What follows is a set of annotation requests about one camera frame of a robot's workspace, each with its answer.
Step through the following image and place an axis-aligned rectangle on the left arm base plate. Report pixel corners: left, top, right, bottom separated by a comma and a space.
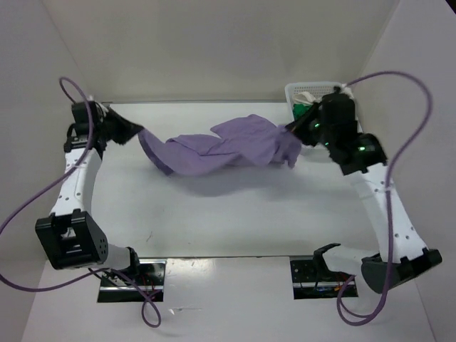
97, 258, 167, 304

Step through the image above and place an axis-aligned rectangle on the purple t shirt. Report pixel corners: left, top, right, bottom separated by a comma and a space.
138, 114, 301, 177

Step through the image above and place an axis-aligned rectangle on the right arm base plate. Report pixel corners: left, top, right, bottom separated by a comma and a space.
289, 256, 351, 300

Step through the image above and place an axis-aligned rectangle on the white plastic basket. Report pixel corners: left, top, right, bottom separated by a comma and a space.
280, 82, 359, 163

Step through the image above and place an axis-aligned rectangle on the green t shirt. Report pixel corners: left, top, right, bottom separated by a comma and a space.
292, 103, 311, 120

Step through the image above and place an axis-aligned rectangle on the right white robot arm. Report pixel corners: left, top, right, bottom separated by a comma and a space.
285, 103, 442, 294

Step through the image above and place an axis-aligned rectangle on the white t shirt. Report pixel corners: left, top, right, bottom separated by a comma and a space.
285, 81, 354, 106

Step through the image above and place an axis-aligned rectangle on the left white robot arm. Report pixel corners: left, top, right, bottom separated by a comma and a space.
35, 100, 143, 285

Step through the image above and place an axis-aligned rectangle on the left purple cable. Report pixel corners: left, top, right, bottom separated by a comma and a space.
0, 76, 162, 328

